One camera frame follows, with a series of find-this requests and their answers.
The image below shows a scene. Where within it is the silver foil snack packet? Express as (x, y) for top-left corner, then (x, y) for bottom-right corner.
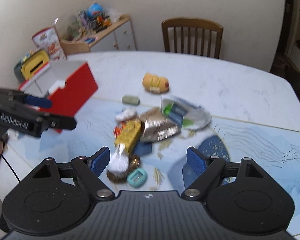
(139, 107), (181, 143)

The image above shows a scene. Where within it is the brown wooden chair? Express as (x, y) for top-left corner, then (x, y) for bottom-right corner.
(161, 17), (223, 59)

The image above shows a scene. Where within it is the yellow cardboard box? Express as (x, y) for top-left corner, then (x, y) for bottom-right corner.
(114, 119), (142, 155)

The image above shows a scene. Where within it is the blue globe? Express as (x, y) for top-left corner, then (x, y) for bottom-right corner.
(86, 3), (103, 18)

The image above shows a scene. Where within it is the teal pencil sharpener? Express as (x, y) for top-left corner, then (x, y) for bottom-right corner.
(127, 168), (147, 188)

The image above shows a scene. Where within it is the orange red rubber keychain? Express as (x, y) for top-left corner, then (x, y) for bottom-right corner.
(113, 122), (126, 138)

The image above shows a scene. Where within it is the wooden white cabinet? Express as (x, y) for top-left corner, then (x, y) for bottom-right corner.
(61, 15), (137, 56)

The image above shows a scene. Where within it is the gold brown scrunchie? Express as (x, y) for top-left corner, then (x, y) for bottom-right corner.
(106, 154), (141, 184)

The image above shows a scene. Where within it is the grey green soap bar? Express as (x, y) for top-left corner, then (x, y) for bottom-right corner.
(121, 95), (140, 106)

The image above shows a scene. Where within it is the orange capybara squishy toy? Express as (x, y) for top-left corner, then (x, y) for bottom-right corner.
(142, 73), (170, 94)

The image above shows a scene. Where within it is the black cable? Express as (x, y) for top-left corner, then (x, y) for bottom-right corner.
(0, 154), (20, 228)

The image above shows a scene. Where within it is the red white snack bag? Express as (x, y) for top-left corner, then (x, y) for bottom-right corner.
(32, 27), (66, 61)

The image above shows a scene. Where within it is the red white cardboard box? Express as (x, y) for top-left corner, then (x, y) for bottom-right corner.
(18, 60), (99, 134)

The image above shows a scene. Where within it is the silver white foil sachet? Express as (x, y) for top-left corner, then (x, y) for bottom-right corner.
(108, 144), (129, 174)

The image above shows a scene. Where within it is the white blue tissue pack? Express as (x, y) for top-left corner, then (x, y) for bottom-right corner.
(161, 96), (212, 131)

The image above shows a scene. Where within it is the blue patterned table mat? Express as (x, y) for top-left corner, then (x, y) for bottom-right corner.
(6, 98), (300, 239)

